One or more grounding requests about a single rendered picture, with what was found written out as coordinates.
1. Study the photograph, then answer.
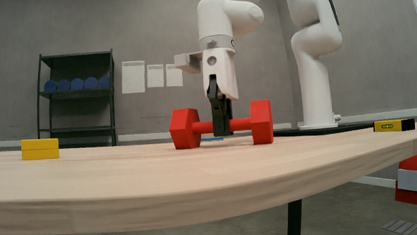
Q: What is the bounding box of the red dumbbell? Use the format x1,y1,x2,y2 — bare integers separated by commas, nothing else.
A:
169,100,273,149

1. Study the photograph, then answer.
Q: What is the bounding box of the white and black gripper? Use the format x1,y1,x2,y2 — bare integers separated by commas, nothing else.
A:
200,48,238,137

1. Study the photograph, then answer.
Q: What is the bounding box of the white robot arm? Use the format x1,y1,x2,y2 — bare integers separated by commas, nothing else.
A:
174,0,342,130

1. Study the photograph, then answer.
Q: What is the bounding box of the yellow pocket level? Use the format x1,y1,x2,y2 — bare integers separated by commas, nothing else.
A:
373,118,415,132

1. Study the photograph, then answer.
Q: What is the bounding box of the yellow rectangular block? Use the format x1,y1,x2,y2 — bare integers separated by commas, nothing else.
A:
21,139,59,160

